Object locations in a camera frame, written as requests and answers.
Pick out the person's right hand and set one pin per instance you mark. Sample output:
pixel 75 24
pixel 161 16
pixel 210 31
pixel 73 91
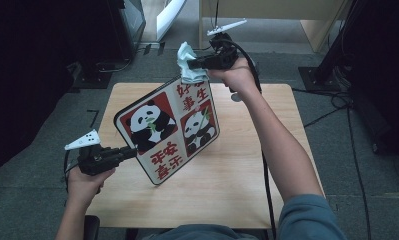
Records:
pixel 237 76

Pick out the black round table grommet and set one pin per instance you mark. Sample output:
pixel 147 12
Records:
pixel 235 99

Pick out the black angled floor tape mark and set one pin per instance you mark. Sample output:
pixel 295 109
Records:
pixel 95 115

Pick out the light blue cloth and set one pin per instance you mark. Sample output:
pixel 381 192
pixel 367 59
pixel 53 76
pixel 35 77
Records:
pixel 188 68

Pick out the person's left hand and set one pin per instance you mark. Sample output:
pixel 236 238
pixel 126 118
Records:
pixel 83 186

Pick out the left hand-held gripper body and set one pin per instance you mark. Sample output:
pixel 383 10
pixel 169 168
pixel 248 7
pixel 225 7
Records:
pixel 95 160

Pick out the person's grey-blue shirt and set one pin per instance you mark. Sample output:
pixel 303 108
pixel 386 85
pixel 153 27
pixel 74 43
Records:
pixel 307 220

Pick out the dark monitor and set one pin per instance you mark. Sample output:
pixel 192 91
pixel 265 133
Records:
pixel 133 20

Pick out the black chair armrest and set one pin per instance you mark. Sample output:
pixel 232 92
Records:
pixel 92 228

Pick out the black metal stand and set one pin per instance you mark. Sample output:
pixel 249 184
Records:
pixel 333 56

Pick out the beige wooden furniture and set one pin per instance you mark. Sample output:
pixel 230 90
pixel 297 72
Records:
pixel 287 8

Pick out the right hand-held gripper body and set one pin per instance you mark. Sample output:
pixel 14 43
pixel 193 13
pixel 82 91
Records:
pixel 223 55

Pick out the black stand base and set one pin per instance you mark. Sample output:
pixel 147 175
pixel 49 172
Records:
pixel 93 80

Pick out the panda picture board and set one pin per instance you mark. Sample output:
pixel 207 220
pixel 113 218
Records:
pixel 163 130

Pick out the white panel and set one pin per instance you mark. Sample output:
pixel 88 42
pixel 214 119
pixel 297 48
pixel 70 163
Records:
pixel 170 16

